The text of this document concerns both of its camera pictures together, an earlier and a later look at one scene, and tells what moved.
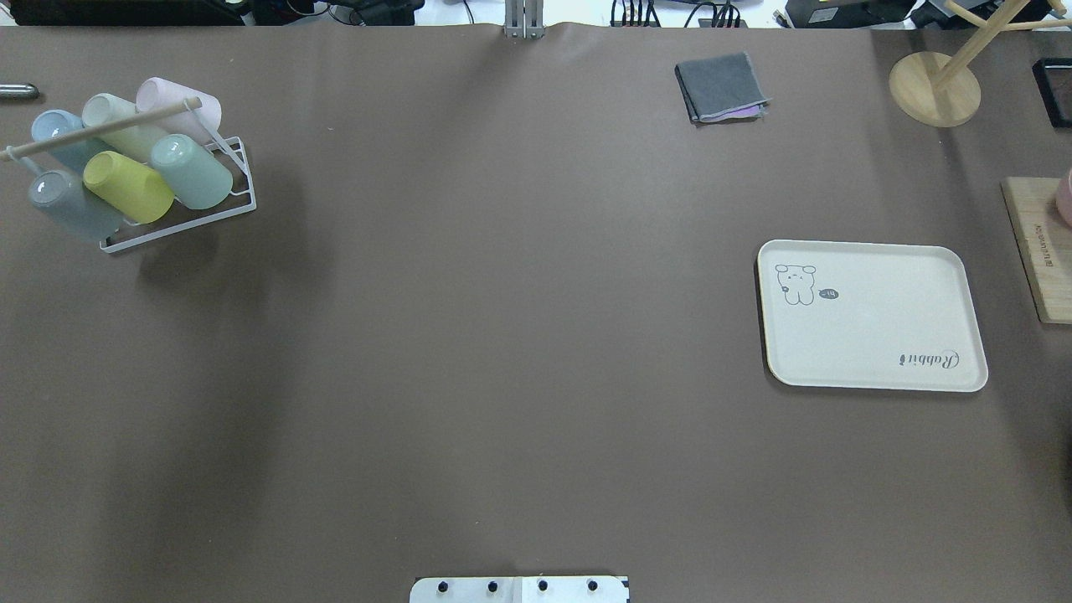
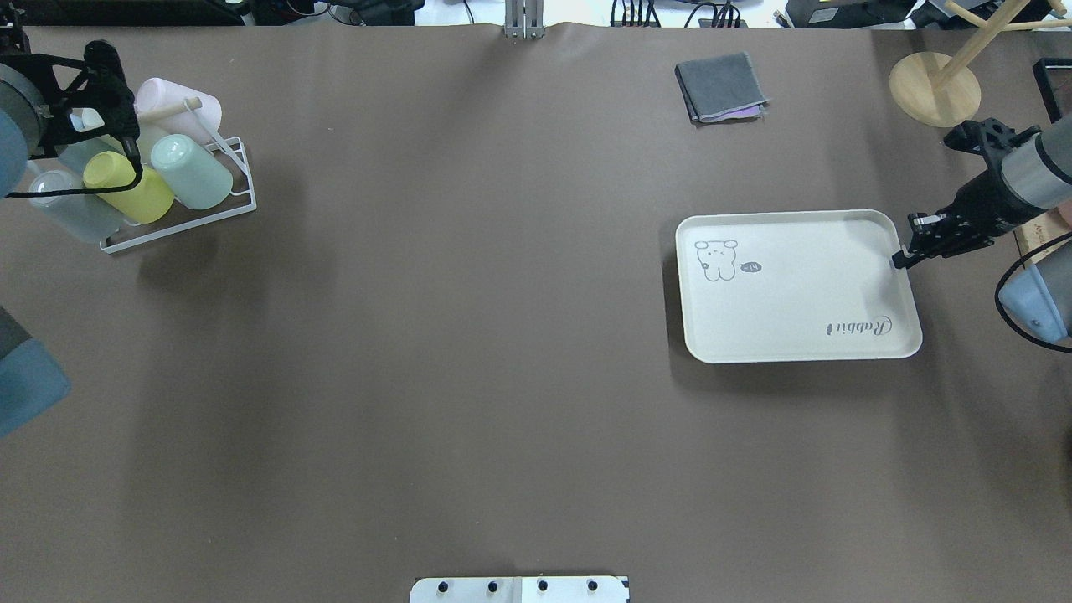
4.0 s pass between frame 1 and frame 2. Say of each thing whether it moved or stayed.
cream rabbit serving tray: moved
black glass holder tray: stayed
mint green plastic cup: stayed
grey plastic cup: stayed
